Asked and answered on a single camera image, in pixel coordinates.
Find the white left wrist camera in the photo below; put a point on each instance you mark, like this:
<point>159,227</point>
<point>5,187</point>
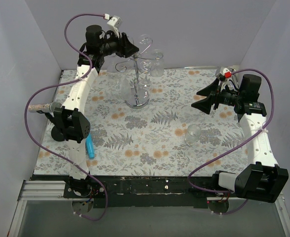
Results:
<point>114,22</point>

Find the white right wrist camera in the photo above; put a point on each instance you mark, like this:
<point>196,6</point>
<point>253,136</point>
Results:
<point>225,77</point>

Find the glitter silver microphone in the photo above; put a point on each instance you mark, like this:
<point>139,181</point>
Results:
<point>44,108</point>

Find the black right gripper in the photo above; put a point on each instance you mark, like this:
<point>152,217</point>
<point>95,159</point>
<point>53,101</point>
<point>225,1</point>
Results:
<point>216,96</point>

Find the black base frame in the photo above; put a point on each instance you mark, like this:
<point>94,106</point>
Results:
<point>139,191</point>

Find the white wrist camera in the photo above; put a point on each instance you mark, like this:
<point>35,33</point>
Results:
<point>114,22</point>
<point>225,77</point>

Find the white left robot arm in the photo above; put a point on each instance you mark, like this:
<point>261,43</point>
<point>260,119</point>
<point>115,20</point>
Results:
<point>70,124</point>

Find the ribbed short glass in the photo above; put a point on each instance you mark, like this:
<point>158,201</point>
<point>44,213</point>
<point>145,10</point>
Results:
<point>158,57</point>

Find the chrome wine glass rack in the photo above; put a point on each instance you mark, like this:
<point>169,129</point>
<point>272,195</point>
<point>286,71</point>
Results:
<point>137,100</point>

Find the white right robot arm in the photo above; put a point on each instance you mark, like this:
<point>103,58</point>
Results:
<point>262,179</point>

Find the ribbed stemmed wine glass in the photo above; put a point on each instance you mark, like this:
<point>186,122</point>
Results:
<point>123,67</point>

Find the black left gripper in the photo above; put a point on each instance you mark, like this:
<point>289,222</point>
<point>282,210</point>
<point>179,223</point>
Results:
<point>121,45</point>

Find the blue microphone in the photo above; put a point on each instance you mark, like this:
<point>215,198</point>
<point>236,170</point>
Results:
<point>89,147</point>

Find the floral table cloth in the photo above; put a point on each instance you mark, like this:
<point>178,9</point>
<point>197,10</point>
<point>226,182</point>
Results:
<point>150,141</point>

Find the clear wine glass back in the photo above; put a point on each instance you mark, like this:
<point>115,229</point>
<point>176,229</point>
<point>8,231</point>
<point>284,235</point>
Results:
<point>145,41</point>

